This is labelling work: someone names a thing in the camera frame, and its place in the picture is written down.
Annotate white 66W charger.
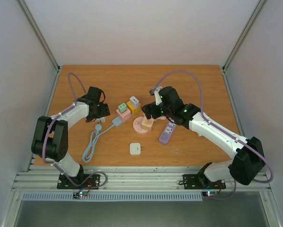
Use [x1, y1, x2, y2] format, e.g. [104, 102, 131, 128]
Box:
[129, 96, 140, 109]

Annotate green charger plug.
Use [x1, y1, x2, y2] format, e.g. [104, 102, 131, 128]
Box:
[118, 103, 127, 114]

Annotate purple power strip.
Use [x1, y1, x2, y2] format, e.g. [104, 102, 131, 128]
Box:
[159, 122, 177, 145]

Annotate beige cube socket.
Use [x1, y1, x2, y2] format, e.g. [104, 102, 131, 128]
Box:
[141, 116, 154, 131]

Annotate pink cube socket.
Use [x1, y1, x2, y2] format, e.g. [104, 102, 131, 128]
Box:
[116, 109, 131, 122]

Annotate aluminium rail frame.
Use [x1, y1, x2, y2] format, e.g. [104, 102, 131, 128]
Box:
[12, 165, 272, 192]

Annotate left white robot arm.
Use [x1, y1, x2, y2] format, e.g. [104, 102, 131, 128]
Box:
[31, 87, 110, 188]

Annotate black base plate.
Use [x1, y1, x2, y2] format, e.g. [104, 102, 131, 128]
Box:
[182, 174, 226, 190]
[57, 174, 101, 190]

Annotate white cube socket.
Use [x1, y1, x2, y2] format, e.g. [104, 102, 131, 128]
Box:
[95, 117, 106, 123]

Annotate pink round socket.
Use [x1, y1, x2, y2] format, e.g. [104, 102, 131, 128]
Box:
[133, 116, 148, 135]

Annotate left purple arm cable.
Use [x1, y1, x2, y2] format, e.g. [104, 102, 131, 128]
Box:
[42, 72, 109, 190]

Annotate white flat charger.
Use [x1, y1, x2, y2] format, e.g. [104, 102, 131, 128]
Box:
[129, 142, 144, 156]

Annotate grey slotted cable duct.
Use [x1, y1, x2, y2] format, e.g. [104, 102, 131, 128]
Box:
[21, 192, 202, 202]

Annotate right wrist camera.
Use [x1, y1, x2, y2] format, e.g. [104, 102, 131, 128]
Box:
[150, 86, 163, 105]

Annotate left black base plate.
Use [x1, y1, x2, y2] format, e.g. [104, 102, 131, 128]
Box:
[57, 174, 101, 190]

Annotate yellow cube socket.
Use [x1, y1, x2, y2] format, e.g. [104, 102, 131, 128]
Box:
[126, 101, 141, 115]

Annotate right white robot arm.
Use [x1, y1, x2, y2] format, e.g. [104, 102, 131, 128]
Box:
[142, 86, 265, 188]

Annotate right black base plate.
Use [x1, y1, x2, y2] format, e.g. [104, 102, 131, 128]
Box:
[182, 174, 226, 190]

